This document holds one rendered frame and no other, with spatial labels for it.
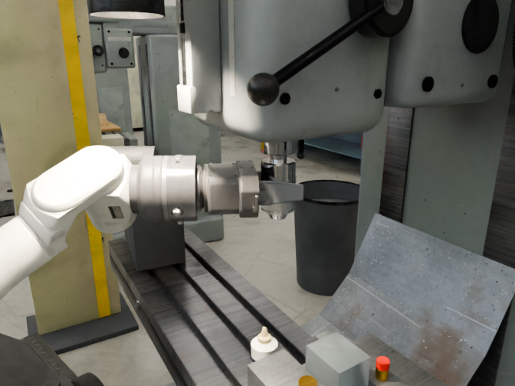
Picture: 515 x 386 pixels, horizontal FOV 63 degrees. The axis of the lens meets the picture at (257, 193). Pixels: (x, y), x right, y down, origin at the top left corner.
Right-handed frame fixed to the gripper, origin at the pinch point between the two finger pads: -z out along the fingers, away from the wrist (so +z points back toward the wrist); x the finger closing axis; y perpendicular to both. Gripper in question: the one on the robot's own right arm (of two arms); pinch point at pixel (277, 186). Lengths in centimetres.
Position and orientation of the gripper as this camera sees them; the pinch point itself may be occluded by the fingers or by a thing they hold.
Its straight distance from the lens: 58.0
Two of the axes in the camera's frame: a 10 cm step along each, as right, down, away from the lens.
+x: -1.0, -3.0, 9.5
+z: -10.0, 0.2, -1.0
